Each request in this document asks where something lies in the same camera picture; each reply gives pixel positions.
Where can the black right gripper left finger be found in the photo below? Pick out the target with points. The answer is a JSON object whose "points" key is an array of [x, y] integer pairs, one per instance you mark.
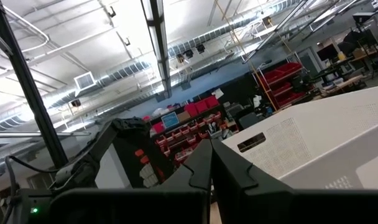
{"points": [[198, 168]]}

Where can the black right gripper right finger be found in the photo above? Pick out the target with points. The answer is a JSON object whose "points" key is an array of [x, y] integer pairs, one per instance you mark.
{"points": [[229, 180]]}

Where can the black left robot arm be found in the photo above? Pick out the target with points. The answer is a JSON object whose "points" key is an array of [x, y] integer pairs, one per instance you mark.
{"points": [[83, 165]]}

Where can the blue sign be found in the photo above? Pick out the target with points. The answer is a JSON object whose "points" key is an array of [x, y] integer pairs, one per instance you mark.
{"points": [[170, 120]]}

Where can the black shelf with red bins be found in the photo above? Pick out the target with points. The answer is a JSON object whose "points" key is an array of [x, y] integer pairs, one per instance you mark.
{"points": [[201, 106]]}

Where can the white perforated plastic basket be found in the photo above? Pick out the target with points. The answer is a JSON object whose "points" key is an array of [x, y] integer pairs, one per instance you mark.
{"points": [[316, 140]]}

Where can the metal rack with red bins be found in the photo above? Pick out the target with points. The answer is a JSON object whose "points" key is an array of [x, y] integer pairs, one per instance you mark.
{"points": [[285, 68]]}

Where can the white ceiling air vent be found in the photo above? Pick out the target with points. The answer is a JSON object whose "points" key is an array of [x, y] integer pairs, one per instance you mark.
{"points": [[84, 81]]}

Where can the silver ventilation duct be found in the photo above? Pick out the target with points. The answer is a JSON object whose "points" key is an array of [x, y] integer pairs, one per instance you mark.
{"points": [[127, 71]]}

